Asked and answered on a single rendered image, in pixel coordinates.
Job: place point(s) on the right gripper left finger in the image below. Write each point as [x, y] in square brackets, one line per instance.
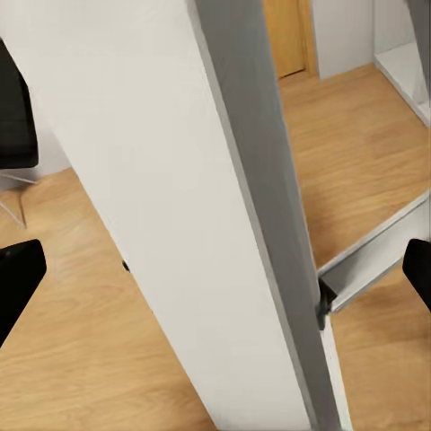
[22, 267]

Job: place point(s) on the bookcase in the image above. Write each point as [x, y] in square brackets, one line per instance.
[395, 52]

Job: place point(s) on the door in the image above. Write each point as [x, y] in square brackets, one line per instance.
[290, 34]

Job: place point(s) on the camera tripod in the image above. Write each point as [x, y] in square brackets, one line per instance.
[171, 114]

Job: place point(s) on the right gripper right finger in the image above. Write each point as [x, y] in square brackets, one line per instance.
[417, 267]

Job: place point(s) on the digital camera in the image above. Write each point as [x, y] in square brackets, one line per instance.
[18, 138]

